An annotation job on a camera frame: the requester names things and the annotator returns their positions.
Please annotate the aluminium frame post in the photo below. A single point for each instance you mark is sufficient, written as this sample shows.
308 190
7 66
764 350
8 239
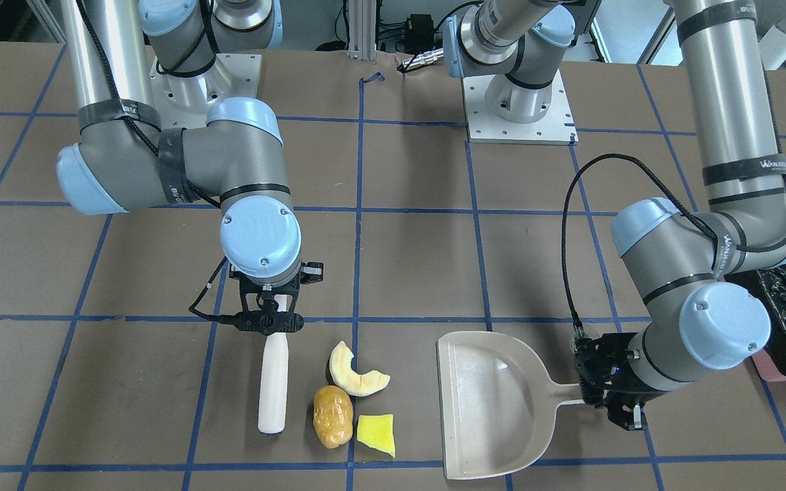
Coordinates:
361 30

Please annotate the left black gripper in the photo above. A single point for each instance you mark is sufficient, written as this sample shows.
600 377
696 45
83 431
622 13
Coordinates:
628 383

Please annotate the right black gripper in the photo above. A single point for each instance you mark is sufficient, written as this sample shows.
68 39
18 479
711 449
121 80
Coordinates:
312 272

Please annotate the beige plastic dustpan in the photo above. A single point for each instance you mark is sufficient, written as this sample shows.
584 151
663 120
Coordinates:
498 404

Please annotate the beige hand brush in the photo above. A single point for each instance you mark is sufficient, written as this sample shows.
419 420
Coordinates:
272 409

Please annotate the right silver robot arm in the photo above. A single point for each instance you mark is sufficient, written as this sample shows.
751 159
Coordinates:
125 159

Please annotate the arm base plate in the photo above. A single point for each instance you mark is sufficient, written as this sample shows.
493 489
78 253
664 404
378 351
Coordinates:
498 111
185 102

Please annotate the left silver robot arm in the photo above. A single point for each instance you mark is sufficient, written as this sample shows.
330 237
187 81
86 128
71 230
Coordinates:
677 258

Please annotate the yellow sponge piece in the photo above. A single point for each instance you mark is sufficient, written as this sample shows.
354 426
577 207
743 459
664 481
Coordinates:
377 432

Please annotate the brown potato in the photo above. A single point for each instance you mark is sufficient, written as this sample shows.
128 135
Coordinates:
333 416

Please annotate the pale melon rind slice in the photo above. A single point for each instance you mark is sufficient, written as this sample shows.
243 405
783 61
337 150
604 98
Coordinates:
352 382

